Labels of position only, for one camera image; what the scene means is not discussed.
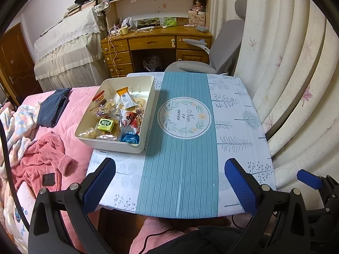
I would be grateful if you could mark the yellow pastry clear packet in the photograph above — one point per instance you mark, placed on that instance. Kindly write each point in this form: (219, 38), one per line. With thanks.
(139, 103)

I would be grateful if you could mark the blue and white packet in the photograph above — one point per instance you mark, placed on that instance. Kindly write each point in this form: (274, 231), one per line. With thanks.
(129, 138)

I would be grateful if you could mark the red and tan packet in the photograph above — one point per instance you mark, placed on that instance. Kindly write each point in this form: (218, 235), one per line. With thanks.
(99, 96)

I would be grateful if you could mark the grey case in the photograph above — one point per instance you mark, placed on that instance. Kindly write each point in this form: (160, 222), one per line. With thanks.
(201, 28)

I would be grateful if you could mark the yellow puffed snack bag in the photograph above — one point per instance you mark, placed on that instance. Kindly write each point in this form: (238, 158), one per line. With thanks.
(87, 132)

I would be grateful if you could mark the dark green packet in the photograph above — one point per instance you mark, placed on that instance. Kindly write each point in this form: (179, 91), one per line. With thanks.
(148, 23)

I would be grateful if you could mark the white wand tool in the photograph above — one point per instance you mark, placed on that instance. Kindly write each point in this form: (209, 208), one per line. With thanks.
(145, 28)

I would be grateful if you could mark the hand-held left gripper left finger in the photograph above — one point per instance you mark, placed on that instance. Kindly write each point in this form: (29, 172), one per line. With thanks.
(98, 187)

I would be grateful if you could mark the yellow cup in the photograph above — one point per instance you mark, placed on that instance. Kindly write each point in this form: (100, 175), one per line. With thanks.
(124, 31)

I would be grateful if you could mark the lace covered piano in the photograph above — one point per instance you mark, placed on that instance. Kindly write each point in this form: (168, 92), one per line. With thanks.
(66, 47)

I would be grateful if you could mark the pink bed blanket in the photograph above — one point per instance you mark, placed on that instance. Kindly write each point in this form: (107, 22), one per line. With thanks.
(71, 116)

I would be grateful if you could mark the black square device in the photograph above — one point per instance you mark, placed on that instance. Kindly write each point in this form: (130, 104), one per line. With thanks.
(49, 179)

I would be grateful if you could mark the clear nut packet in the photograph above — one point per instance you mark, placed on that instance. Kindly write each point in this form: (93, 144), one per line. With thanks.
(107, 108)

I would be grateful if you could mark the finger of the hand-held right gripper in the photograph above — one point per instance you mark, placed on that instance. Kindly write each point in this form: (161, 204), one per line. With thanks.
(308, 180)

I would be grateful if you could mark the navy folded pants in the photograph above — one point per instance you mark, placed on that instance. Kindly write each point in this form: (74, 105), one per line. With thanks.
(51, 108)

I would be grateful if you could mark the pink robe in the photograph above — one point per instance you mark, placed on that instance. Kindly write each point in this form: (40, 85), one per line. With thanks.
(39, 156)

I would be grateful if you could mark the white plastic bin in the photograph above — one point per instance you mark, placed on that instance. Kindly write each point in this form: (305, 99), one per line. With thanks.
(88, 111)

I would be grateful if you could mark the doll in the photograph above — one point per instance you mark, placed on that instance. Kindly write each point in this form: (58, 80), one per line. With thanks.
(199, 5)

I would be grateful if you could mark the white grey packet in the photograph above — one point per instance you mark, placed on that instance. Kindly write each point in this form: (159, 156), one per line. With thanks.
(127, 102)

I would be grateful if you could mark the brown wooden door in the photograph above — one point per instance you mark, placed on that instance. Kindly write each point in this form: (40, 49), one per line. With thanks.
(14, 63)

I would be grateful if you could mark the light green packet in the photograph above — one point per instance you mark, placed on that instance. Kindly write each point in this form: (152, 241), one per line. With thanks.
(169, 21)

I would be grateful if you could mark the wooden bookshelf hutch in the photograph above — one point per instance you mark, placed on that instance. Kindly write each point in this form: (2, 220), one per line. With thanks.
(148, 5)

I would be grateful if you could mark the printed cardboard box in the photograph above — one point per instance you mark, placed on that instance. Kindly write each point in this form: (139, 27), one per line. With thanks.
(197, 19)

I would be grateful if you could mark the floral blanket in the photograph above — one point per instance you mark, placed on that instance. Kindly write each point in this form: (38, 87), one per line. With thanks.
(18, 121)

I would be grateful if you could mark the cream leaf print curtain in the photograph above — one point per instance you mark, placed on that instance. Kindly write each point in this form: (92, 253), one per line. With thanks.
(286, 58)

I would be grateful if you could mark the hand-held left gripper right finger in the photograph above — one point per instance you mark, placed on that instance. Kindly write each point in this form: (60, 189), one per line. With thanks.
(239, 187)

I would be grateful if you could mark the person's legs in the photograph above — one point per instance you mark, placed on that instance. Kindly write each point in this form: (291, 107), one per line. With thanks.
(159, 232)

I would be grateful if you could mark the red and white packet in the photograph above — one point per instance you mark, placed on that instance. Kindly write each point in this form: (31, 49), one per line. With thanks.
(129, 119)

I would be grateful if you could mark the stack of books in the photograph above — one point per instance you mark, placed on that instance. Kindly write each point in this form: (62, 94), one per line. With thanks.
(75, 8)

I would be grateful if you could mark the beige cracker packet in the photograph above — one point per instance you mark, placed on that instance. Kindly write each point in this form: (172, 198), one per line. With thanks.
(107, 137)

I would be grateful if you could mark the white cartoon print cloth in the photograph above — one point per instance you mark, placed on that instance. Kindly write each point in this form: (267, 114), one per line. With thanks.
(16, 222)

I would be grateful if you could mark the orange packet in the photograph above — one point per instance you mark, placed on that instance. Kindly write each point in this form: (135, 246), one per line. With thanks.
(123, 92)

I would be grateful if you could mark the trash bin bag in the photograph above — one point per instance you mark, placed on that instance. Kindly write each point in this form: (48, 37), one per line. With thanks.
(152, 63)

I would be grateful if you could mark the grey office chair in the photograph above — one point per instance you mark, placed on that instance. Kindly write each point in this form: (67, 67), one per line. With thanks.
(225, 42)

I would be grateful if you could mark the clear plastic bag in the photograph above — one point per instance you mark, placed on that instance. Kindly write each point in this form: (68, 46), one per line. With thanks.
(128, 22)

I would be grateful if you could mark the printed cloth bag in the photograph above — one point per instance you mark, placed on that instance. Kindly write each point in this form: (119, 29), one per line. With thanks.
(102, 8)

